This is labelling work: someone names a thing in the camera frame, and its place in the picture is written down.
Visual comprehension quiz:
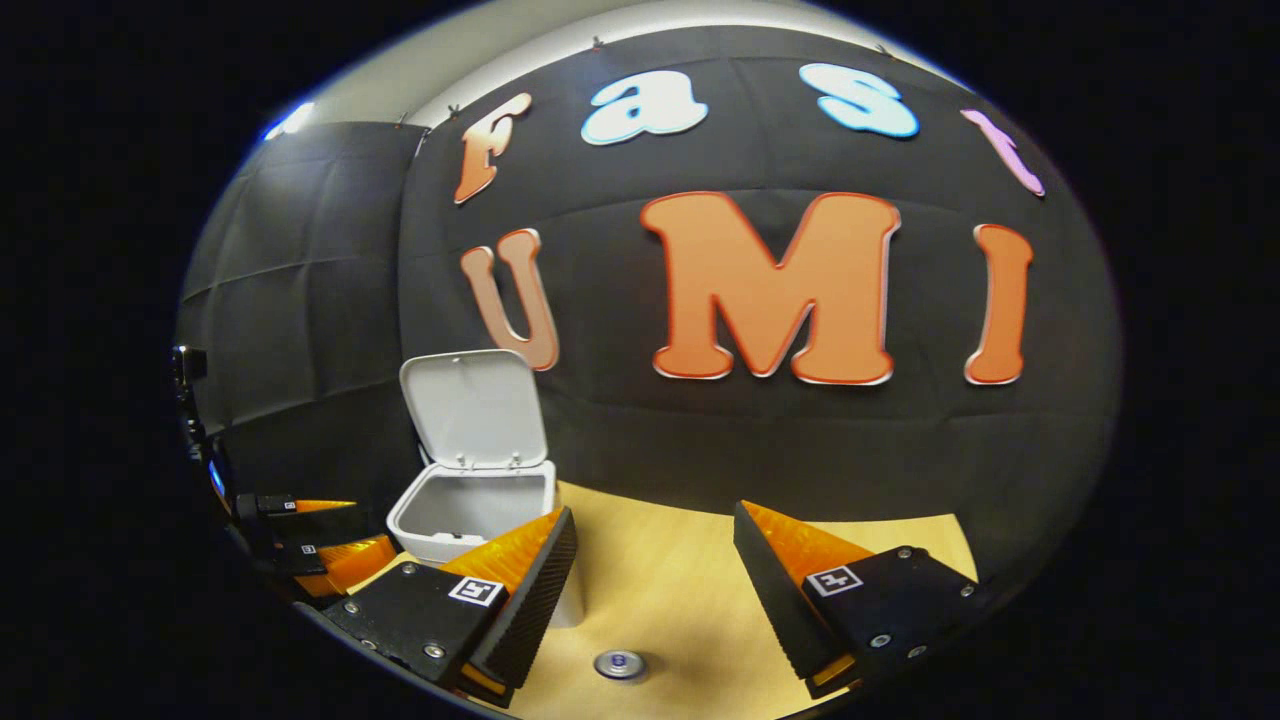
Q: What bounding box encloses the white desktop garbage bin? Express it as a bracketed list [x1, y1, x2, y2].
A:
[387, 349, 587, 629]

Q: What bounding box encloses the wooden desktop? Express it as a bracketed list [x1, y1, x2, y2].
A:
[345, 480, 981, 720]

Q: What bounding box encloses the black backdrop cloth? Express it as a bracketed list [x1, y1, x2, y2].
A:
[175, 25, 1123, 601]

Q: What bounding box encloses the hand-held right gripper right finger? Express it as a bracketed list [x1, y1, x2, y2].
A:
[727, 500, 1021, 701]

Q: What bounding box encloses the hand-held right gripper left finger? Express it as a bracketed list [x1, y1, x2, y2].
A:
[320, 507, 580, 711]

